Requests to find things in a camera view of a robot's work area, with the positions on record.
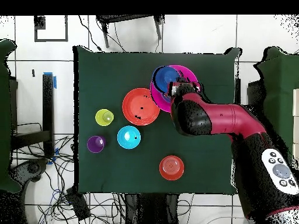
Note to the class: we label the black square frame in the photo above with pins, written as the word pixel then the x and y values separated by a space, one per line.
pixel 39 23

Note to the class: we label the dark blue ribbed bowl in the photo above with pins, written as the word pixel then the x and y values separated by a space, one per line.
pixel 164 75

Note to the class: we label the black floor stand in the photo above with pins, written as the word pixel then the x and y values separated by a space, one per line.
pixel 48 105

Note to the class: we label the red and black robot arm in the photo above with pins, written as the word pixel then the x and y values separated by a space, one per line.
pixel 233 119

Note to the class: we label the dark green side cloth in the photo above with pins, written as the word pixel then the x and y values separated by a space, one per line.
pixel 280 70
pixel 4 116

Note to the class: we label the large pink plastic bowl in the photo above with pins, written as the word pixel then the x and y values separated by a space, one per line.
pixel 186 72

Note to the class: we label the purple plastic cup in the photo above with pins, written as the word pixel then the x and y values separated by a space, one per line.
pixel 93 144

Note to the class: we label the red-orange shallow bowl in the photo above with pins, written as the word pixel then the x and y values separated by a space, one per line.
pixel 133 105

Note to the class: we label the black metal stool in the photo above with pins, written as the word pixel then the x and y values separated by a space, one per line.
pixel 121 18

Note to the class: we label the dark green table cloth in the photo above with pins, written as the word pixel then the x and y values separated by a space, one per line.
pixel 105 81

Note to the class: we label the white box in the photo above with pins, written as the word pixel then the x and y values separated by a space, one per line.
pixel 296 129
pixel 296 102

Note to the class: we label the blue tape strip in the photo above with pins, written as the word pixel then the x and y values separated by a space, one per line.
pixel 56 151
pixel 55 81

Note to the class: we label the yellow plastic cup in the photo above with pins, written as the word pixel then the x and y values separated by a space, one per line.
pixel 100 117

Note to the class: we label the black power strip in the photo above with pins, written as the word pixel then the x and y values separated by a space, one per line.
pixel 78 205

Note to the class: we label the black floor device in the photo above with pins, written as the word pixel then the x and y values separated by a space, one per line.
pixel 33 168

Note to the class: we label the orange translucent bowl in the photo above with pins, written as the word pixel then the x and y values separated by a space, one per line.
pixel 171 168

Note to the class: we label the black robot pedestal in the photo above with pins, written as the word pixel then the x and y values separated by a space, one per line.
pixel 151 210

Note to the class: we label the cyan ribbed bowl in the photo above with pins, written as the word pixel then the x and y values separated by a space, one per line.
pixel 128 140

